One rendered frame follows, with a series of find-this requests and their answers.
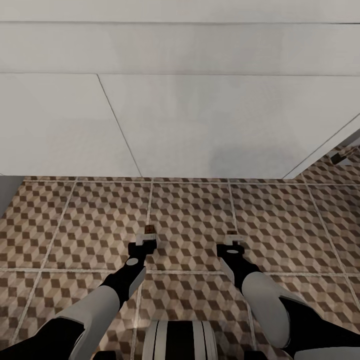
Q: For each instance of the mousetrap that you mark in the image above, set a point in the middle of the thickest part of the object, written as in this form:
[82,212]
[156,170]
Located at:
[149,229]
[232,232]

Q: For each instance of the furniture sink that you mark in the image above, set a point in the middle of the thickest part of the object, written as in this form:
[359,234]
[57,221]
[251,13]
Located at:
[233,89]

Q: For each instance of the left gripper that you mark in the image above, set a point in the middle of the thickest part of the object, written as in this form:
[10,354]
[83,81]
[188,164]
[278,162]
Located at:
[147,248]

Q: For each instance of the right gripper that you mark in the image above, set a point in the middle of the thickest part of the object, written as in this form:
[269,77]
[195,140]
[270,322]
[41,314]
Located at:
[222,247]

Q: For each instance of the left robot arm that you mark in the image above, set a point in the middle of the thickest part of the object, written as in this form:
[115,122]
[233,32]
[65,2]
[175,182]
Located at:
[75,332]

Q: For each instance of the robot trunk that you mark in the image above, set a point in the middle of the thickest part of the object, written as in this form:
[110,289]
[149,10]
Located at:
[180,340]

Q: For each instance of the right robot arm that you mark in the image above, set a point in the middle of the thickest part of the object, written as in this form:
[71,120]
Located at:
[287,321]

